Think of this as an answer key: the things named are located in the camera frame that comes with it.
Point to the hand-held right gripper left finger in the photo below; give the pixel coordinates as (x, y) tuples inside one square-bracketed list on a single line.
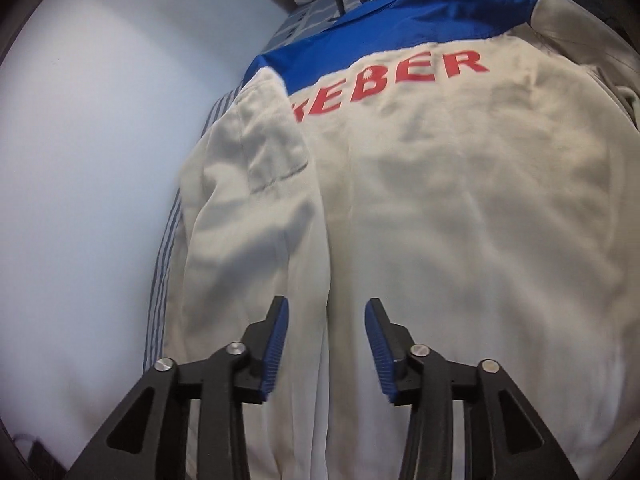
[(277, 345)]

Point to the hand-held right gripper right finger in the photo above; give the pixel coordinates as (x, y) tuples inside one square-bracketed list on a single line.
[(380, 350)]

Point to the cream and blue jacket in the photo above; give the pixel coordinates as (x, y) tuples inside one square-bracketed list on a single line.
[(450, 185)]

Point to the black object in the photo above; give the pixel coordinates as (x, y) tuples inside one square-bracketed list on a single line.
[(42, 462)]

